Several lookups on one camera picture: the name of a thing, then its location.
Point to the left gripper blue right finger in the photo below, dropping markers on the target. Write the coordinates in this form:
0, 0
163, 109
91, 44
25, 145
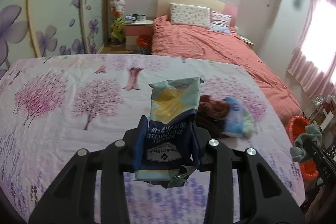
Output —
197, 146

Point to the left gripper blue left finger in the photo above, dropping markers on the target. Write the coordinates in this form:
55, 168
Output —
140, 148

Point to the blue cracker chip bag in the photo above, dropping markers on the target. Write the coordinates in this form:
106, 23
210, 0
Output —
174, 106

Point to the grey green sock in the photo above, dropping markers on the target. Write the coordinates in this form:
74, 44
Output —
312, 136

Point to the brown red scrunchie cloth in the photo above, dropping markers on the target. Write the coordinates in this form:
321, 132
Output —
211, 114

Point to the blue tissue pack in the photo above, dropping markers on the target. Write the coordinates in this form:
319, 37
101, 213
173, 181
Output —
234, 121

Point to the red plastic laundry basket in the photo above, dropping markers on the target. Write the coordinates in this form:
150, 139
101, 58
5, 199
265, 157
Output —
300, 130

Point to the light green sock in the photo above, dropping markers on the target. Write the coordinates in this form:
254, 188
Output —
248, 125

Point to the floral pink purple tablecloth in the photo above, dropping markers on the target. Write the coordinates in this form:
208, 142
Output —
53, 106

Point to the small orange bin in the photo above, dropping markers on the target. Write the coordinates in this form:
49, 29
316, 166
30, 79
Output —
144, 41

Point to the pink window curtain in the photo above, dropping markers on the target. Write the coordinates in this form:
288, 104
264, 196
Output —
313, 61

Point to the coral pink duvet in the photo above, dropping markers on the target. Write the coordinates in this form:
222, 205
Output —
200, 43

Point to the pink bedside table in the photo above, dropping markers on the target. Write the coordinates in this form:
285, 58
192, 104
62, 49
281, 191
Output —
135, 29

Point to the white mug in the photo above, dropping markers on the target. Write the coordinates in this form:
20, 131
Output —
142, 17

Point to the far bedside table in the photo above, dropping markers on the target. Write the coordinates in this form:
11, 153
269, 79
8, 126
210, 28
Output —
247, 41

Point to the floral white pillow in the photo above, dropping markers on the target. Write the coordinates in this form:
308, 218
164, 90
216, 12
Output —
191, 15

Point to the striped pink pillow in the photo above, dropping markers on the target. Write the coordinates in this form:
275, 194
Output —
220, 22

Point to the hanging plush toy column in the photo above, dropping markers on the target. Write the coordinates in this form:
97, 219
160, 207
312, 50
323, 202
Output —
117, 8

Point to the beige pink headboard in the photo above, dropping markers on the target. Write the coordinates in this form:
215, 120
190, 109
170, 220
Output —
163, 7

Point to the white flower-print wardrobe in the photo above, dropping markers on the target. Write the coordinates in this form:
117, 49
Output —
43, 28

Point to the white wire rack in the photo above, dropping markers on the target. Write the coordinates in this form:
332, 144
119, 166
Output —
321, 111

